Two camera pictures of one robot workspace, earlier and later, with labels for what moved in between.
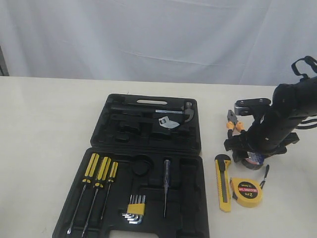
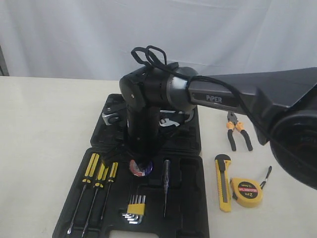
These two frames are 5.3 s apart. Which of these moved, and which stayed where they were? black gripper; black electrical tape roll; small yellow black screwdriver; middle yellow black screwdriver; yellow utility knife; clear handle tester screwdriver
Moved: black gripper; black electrical tape roll
Stayed: middle yellow black screwdriver; yellow utility knife; clear handle tester screwdriver; small yellow black screwdriver
